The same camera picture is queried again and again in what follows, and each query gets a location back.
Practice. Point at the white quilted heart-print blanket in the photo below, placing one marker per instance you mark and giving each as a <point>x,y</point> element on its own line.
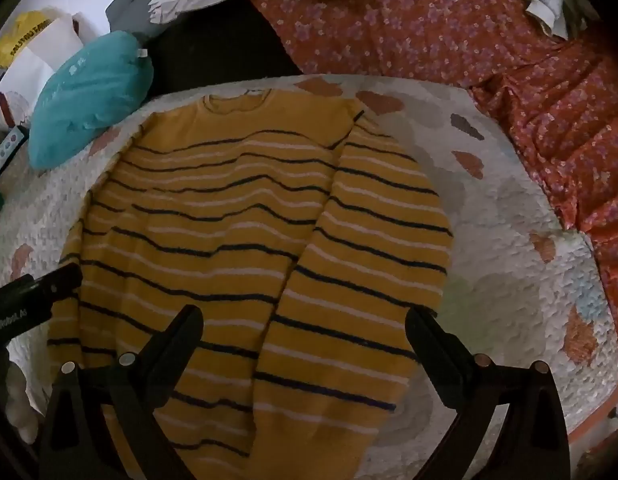
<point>494,260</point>

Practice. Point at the grey plastic case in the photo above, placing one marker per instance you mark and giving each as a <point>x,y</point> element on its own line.
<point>130,10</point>

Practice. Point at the strip with coloured dots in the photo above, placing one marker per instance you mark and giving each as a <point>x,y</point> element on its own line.
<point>9,151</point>

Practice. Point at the yellow plastic bag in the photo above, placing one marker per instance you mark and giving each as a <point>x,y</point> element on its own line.
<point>18,39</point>

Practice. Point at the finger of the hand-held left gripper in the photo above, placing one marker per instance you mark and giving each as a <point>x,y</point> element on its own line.
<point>54,281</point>

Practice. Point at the yellow striped sweater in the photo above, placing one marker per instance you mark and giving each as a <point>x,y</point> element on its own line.
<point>214,210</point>

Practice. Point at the white crumpled cloth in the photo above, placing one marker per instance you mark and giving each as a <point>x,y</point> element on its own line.
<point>545,0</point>

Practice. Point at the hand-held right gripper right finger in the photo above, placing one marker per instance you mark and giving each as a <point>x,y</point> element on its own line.
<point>428,346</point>

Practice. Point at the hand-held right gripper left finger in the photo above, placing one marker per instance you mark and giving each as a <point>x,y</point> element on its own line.
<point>183,341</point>

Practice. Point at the white printed bag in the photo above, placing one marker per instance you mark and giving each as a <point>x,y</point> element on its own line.
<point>34,82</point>

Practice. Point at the teal cloth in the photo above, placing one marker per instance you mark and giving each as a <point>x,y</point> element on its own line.
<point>89,95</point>

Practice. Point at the dark cloth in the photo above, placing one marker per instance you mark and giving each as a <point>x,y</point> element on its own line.
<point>224,45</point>

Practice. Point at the red knitted cloth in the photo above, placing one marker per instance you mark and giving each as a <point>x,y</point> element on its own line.
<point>439,25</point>

